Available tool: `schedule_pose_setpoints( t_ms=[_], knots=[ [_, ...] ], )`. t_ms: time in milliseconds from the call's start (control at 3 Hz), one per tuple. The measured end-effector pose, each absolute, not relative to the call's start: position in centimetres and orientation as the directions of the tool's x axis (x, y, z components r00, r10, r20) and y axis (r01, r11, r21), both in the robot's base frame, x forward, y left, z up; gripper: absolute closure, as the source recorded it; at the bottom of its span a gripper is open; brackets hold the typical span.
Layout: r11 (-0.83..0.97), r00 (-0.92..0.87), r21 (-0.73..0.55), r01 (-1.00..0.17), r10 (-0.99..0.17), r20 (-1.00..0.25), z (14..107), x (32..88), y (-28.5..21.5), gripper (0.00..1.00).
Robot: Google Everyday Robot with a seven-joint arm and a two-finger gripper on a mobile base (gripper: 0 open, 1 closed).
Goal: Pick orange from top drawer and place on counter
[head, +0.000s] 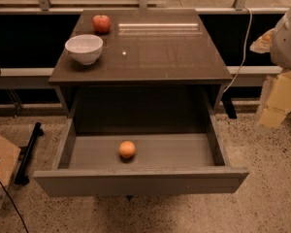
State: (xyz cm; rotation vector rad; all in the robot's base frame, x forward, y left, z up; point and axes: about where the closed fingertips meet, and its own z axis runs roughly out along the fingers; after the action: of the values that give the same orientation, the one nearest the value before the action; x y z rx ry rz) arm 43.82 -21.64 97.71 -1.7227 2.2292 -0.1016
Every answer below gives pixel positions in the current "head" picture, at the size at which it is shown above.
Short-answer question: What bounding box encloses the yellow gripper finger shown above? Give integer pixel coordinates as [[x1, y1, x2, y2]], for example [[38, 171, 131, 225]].
[[254, 71, 291, 134], [249, 28, 274, 53]]

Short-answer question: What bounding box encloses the orange fruit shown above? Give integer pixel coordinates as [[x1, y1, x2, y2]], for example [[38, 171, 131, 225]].
[[119, 141, 136, 158]]

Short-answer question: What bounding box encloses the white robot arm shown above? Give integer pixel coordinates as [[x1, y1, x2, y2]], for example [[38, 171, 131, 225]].
[[250, 8, 291, 133]]

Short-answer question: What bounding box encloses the open grey top drawer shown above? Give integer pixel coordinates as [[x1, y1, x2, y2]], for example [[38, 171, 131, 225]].
[[34, 89, 248, 196]]

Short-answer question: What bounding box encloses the dark grey cabinet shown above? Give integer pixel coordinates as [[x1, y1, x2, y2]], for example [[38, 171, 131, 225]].
[[49, 10, 231, 117]]

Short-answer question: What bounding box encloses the red apple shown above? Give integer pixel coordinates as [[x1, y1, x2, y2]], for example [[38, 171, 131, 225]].
[[92, 15, 111, 34]]

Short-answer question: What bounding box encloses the white ceramic bowl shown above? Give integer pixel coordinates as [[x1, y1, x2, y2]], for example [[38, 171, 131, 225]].
[[65, 34, 103, 65]]

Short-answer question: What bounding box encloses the black metal bar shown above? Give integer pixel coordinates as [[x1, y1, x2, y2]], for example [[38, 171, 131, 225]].
[[15, 122, 44, 185]]

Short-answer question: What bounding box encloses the cardboard box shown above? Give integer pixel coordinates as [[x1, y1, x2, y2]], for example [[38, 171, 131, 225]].
[[0, 134, 20, 208]]

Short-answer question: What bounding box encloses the white cable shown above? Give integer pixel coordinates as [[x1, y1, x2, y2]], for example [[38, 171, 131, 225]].
[[222, 6, 253, 94]]

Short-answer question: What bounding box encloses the white window ledge rail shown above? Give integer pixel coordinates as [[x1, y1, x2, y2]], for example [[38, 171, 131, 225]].
[[0, 66, 282, 89]]

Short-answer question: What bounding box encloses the black cable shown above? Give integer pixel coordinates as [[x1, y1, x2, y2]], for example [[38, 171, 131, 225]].
[[0, 157, 31, 233]]

